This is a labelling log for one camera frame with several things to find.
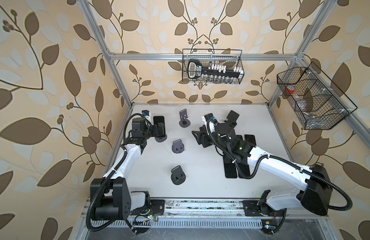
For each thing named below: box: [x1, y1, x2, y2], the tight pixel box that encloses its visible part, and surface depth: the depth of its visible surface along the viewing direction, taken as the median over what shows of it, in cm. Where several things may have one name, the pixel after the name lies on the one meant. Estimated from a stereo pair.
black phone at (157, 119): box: [153, 116, 166, 130], surface depth 95 cm
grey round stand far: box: [179, 108, 191, 128], surface depth 110 cm
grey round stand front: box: [170, 165, 186, 186], surface depth 80 cm
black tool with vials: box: [187, 59, 244, 81], surface depth 86 cm
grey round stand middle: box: [171, 139, 185, 154], surface depth 93 cm
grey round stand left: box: [154, 134, 168, 143], surface depth 103 cm
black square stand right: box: [226, 110, 240, 128], surface depth 103 cm
